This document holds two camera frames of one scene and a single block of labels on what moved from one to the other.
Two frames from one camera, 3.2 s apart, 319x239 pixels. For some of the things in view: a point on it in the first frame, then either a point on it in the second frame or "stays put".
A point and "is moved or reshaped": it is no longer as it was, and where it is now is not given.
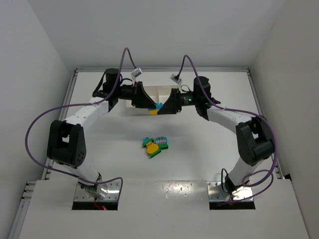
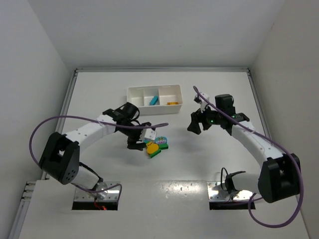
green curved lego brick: x=163 y=146 stays put
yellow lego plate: x=153 y=112 is moved or reshaped
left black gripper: x=134 y=94 → x=134 y=136
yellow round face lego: x=151 y=147 stays put
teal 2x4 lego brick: x=158 y=106 → x=154 y=100
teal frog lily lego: x=161 y=140 stays put
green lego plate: x=155 y=153 stays put
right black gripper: x=178 y=100 → x=200 y=119
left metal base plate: x=112 y=194 stays put
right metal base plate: x=216 y=192 stays put
